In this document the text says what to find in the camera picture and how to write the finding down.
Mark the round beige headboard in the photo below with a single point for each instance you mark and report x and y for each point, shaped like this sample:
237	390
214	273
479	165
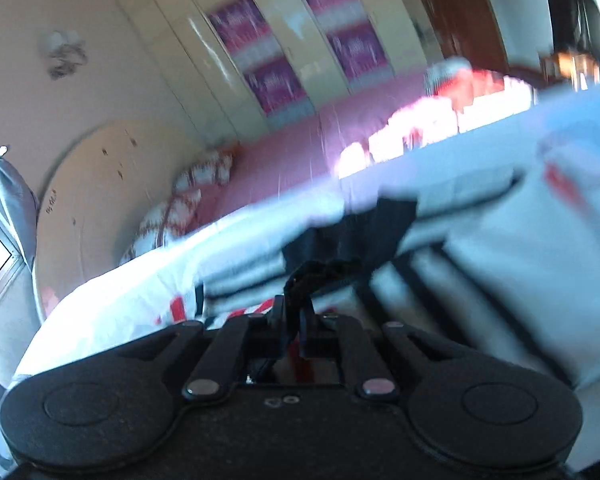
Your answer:
95	195

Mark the wall lamp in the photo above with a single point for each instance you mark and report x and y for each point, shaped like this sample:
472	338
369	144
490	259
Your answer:
65	55

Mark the cream wardrobe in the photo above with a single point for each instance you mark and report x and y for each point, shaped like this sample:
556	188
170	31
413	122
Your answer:
180	35

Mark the pink blanket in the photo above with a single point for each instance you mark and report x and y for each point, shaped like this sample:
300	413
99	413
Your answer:
280	160

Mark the red white patterned pillow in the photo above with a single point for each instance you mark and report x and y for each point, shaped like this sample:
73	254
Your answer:
205	170
165	222

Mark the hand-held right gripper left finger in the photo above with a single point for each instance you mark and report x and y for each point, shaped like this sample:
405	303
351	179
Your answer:
282	325

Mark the white patterned bed sheet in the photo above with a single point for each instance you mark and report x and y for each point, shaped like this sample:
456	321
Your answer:
125	295

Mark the brown wooden door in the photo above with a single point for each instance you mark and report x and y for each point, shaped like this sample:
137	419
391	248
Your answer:
455	5

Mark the red white bundle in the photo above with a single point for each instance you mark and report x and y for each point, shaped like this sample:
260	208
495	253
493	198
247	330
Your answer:
452	82

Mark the grey curtain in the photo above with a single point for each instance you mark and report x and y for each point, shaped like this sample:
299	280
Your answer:
10	200

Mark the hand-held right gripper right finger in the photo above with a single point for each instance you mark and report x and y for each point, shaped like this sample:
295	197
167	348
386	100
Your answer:
310	330

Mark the red black striped knit sweater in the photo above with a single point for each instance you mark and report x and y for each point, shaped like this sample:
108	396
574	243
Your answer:
505	270

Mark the purple wardrobe poster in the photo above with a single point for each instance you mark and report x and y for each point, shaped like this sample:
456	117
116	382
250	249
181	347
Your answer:
345	25
260	55

